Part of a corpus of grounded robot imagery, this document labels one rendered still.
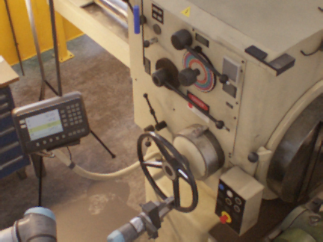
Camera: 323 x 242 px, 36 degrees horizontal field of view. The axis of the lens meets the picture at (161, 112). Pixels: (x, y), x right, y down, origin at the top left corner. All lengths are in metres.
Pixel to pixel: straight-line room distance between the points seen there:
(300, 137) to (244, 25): 0.50
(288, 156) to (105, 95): 2.62
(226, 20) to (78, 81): 2.90
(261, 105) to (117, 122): 2.46
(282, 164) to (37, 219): 0.96
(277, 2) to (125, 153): 2.24
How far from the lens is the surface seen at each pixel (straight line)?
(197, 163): 2.03
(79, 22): 3.32
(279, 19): 1.84
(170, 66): 2.03
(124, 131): 4.03
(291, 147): 1.99
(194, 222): 2.75
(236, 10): 1.86
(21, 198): 3.72
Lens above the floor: 2.86
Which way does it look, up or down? 43 degrees down
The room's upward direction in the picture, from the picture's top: straight up
